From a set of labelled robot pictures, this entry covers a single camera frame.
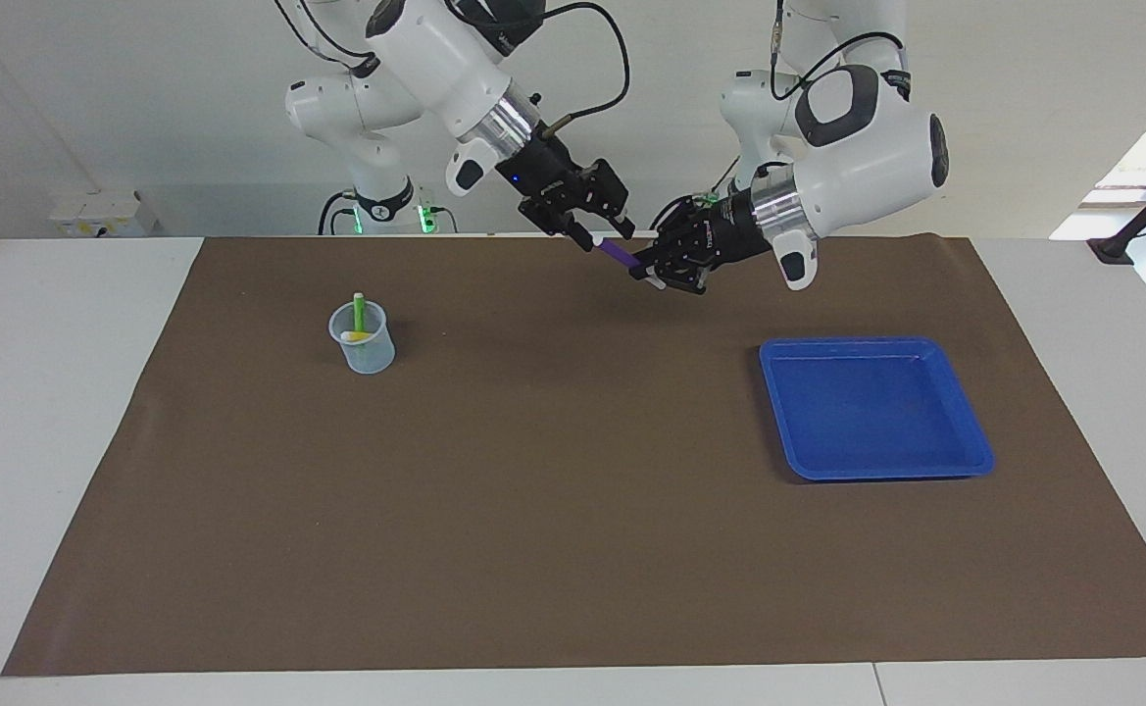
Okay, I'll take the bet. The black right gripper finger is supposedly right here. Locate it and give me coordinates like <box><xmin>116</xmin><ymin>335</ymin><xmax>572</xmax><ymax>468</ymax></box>
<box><xmin>587</xmin><ymin>159</ymin><xmax>639</xmax><ymax>243</ymax></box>
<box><xmin>518</xmin><ymin>194</ymin><xmax>602</xmax><ymax>253</ymax></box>

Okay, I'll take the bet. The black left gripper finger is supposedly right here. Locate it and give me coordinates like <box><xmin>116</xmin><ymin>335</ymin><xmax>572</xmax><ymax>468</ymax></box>
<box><xmin>645</xmin><ymin>220</ymin><xmax>708</xmax><ymax>262</ymax></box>
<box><xmin>630</xmin><ymin>248</ymin><xmax>712</xmax><ymax>296</ymax></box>

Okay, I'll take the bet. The purple marker pen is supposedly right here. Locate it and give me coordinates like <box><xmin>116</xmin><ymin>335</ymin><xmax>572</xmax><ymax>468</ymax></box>
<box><xmin>591</xmin><ymin>232</ymin><xmax>669</xmax><ymax>291</ymax></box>

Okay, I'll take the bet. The blue plastic tray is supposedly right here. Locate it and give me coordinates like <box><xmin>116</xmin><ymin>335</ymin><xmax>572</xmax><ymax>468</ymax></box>
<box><xmin>758</xmin><ymin>335</ymin><xmax>998</xmax><ymax>483</ymax></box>

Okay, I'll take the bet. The translucent plastic cup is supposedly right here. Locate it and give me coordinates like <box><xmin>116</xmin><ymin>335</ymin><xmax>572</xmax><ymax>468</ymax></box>
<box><xmin>326</xmin><ymin>299</ymin><xmax>397</xmax><ymax>377</ymax></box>

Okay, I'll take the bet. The brown table mat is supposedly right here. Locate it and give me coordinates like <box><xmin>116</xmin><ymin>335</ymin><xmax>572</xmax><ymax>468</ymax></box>
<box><xmin>0</xmin><ymin>234</ymin><xmax>1146</xmax><ymax>679</ymax></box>

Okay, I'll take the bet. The white power strip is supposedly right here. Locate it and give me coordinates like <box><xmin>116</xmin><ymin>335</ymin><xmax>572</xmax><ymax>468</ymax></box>
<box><xmin>49</xmin><ymin>190</ymin><xmax>158</xmax><ymax>239</ymax></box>

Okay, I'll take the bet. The black left base cable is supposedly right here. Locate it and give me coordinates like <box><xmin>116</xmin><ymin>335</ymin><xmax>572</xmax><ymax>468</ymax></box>
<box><xmin>664</xmin><ymin>157</ymin><xmax>742</xmax><ymax>232</ymax></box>

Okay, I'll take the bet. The black base cable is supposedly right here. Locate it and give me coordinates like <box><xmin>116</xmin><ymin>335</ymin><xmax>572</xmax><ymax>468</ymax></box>
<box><xmin>317</xmin><ymin>189</ymin><xmax>358</xmax><ymax>237</ymax></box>
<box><xmin>664</xmin><ymin>157</ymin><xmax>742</xmax><ymax>232</ymax></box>

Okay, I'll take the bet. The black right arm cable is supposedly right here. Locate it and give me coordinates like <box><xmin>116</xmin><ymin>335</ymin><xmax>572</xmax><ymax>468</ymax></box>
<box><xmin>455</xmin><ymin>0</ymin><xmax>631</xmax><ymax>135</ymax></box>

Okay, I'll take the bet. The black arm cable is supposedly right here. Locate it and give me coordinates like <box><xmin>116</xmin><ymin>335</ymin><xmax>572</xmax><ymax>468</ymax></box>
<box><xmin>455</xmin><ymin>0</ymin><xmax>631</xmax><ymax>135</ymax></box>
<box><xmin>768</xmin><ymin>0</ymin><xmax>914</xmax><ymax>101</ymax></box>

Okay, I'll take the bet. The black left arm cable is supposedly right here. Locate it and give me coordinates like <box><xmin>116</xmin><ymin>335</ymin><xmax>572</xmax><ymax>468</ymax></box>
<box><xmin>768</xmin><ymin>0</ymin><xmax>914</xmax><ymax>101</ymax></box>

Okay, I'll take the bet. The black right base cable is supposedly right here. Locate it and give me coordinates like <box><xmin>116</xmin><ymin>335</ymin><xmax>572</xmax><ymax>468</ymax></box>
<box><xmin>317</xmin><ymin>189</ymin><xmax>358</xmax><ymax>237</ymax></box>

